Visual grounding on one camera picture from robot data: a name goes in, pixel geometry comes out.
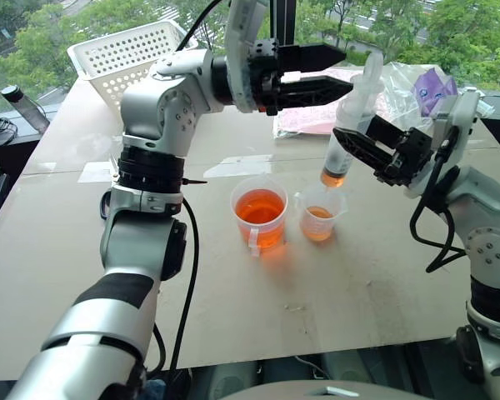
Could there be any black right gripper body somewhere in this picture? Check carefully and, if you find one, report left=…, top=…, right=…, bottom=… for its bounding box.
left=373, top=127, right=435, bottom=189

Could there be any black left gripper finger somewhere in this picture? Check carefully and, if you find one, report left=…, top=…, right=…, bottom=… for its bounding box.
left=278, top=42, right=348, bottom=74
left=276, top=75, right=355, bottom=109

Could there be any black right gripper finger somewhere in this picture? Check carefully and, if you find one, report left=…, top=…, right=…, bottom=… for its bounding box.
left=332, top=127, right=396, bottom=177
left=366, top=114, right=413, bottom=148

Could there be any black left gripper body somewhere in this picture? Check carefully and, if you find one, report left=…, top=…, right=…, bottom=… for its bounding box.
left=246, top=38, right=283, bottom=117

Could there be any large clear plastic syringe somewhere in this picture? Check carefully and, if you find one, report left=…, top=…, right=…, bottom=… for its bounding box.
left=319, top=51, right=387, bottom=193

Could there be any small cup with red liquid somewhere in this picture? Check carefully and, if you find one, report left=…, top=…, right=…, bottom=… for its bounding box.
left=292, top=184, right=349, bottom=243

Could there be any large cup with red liquid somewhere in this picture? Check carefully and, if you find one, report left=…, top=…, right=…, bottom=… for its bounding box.
left=229, top=176, right=290, bottom=258

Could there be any clear plastic bag pink paper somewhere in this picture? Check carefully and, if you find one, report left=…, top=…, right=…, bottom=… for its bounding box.
left=272, top=61, right=460, bottom=139

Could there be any purple packet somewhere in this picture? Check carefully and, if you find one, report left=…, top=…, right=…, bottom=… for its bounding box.
left=412, top=67, right=460, bottom=118

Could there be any white perforated plastic basket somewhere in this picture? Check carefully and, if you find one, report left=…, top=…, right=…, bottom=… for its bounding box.
left=66, top=19, right=200, bottom=110

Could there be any clear bottle with black cap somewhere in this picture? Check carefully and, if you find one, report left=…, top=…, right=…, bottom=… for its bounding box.
left=0, top=84, right=52, bottom=135

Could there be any grey robot torso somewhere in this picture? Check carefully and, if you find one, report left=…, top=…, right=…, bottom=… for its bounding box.
left=219, top=378, right=435, bottom=400

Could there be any dark side desk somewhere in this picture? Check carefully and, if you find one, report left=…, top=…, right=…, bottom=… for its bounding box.
left=0, top=118, right=43, bottom=237

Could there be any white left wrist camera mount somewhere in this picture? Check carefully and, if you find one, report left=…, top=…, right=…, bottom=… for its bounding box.
left=223, top=0, right=273, bottom=114

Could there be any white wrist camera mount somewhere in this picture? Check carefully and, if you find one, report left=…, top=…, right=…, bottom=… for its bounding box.
left=402, top=90, right=483, bottom=199
left=223, top=0, right=273, bottom=114

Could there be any black aluminium profile post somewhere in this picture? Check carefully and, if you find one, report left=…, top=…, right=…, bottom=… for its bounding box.
left=270, top=0, right=298, bottom=47

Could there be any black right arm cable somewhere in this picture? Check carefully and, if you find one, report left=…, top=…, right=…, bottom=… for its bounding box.
left=408, top=140, right=468, bottom=274

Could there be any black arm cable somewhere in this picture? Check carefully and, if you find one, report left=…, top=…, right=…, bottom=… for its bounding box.
left=408, top=140, right=468, bottom=274
left=147, top=197, right=202, bottom=381

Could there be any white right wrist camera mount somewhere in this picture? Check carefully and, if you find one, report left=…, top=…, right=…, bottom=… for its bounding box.
left=402, top=90, right=483, bottom=199

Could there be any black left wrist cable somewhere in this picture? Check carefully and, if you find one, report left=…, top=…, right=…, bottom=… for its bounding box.
left=174, top=0, right=226, bottom=53

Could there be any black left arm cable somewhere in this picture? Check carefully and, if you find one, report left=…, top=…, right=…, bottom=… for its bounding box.
left=147, top=197, right=202, bottom=381

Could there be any thin white cable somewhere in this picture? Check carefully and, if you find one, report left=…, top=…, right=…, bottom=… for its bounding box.
left=292, top=355, right=331, bottom=379

